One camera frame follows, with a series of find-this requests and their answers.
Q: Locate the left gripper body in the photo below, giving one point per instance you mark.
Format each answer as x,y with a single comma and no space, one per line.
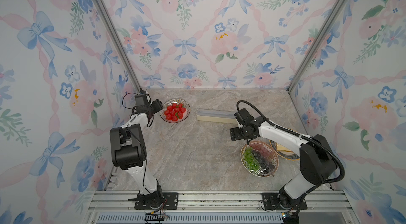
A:
149,108

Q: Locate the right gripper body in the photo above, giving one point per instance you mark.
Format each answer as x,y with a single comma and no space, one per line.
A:
239,132

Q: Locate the glass bowl of strawberries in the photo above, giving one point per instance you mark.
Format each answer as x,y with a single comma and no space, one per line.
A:
175,110

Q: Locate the cream plastic wrap dispenser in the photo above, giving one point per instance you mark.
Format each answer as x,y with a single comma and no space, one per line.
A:
219,116

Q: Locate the plate of grapes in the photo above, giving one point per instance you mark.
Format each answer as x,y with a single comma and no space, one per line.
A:
259,158

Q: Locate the blue yellow-rimmed plate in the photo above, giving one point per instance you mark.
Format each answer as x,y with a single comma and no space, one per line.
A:
282,154

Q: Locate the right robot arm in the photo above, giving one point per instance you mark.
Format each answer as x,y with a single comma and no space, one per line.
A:
318,164

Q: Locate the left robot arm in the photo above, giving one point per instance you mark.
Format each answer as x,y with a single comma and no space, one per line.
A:
129,151

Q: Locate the bread slices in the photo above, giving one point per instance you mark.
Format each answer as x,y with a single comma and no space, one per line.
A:
284,150

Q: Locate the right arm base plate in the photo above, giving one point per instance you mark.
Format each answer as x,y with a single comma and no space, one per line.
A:
277,201

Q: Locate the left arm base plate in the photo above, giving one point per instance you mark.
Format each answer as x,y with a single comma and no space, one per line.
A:
157,201

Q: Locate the aluminium front rail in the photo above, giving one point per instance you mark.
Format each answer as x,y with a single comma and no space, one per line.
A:
220,207

